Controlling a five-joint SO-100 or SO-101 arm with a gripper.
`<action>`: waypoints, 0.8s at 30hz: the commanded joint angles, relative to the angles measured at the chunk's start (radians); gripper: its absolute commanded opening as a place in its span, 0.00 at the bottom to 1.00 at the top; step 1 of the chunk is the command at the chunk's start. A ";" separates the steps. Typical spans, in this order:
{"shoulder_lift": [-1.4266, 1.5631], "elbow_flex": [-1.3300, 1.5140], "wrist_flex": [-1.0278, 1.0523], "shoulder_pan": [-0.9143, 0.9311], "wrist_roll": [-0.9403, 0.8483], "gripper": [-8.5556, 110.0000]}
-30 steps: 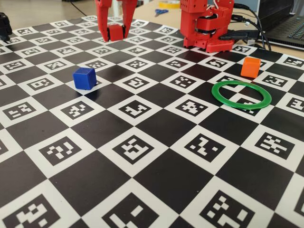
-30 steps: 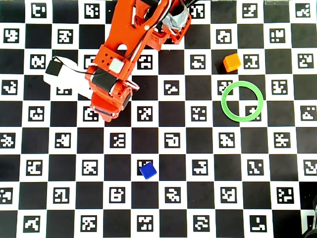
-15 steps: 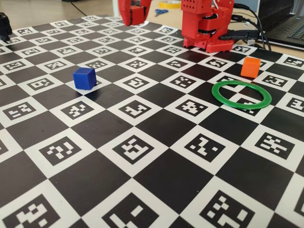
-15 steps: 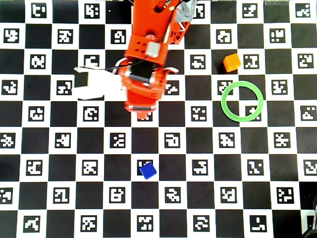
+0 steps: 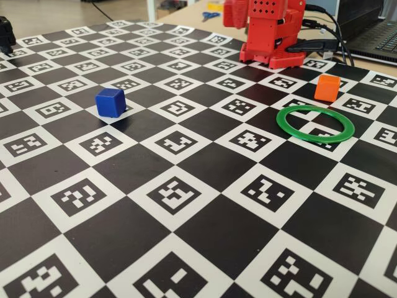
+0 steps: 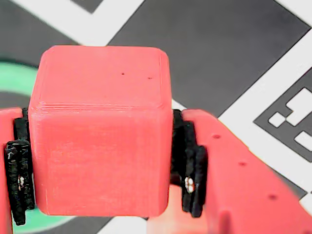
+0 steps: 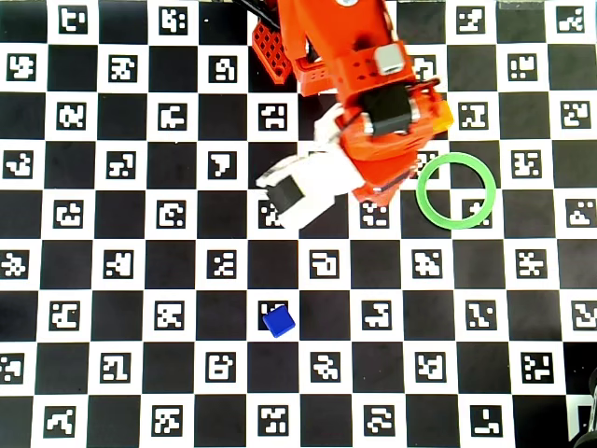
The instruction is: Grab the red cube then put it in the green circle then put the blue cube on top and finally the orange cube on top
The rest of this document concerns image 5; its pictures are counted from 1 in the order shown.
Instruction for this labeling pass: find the blue cube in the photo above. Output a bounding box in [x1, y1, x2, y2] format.
[94, 88, 127, 119]

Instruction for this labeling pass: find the orange cube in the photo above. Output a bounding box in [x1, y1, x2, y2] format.
[313, 74, 341, 102]

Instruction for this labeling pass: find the black white marker mat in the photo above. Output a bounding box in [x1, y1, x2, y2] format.
[0, 19, 397, 298]

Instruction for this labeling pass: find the black power plug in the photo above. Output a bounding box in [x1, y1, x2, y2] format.
[285, 39, 339, 53]

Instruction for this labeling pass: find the black laptop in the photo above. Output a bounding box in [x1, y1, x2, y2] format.
[336, 0, 397, 66]

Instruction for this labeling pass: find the green ring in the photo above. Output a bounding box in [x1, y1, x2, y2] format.
[275, 104, 355, 144]

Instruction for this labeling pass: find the black usb cable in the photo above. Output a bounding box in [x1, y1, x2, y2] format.
[305, 4, 355, 66]
[302, 19, 350, 65]

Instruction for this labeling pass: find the black floor cable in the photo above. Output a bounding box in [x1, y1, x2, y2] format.
[89, 0, 108, 16]

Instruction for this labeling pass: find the black camera stand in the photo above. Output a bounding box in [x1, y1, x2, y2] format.
[0, 16, 17, 57]

